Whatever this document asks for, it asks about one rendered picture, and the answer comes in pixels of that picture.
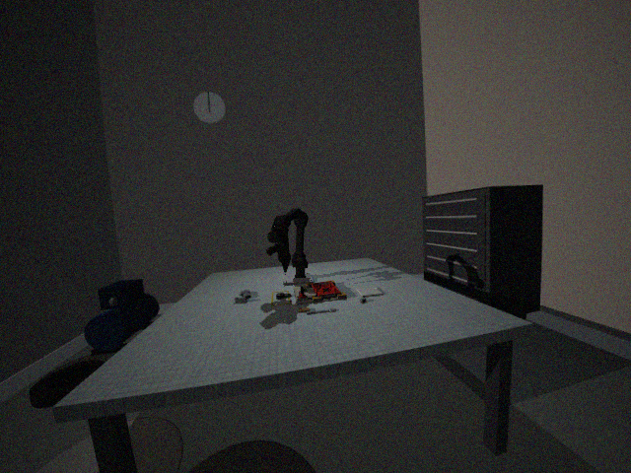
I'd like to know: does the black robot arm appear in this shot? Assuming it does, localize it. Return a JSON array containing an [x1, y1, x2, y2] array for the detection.
[[265, 208, 308, 278]]

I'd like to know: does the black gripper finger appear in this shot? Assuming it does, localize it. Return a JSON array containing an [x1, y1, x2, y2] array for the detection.
[[278, 259, 291, 272]]

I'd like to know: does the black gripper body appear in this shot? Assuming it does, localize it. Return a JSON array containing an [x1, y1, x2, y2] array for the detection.
[[277, 240, 291, 260]]

